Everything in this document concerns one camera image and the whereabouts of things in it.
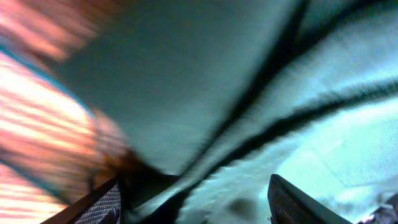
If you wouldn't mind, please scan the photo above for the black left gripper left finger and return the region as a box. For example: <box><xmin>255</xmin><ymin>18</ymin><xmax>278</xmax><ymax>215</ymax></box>
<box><xmin>41</xmin><ymin>177</ymin><xmax>121</xmax><ymax>224</ymax></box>

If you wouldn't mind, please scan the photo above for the green cloth bag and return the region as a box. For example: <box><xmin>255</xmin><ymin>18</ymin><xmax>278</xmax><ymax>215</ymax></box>
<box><xmin>0</xmin><ymin>0</ymin><xmax>398</xmax><ymax>224</ymax></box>

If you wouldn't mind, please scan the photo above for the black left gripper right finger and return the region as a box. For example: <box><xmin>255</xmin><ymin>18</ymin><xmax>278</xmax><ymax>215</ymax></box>
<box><xmin>267</xmin><ymin>174</ymin><xmax>351</xmax><ymax>224</ymax></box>

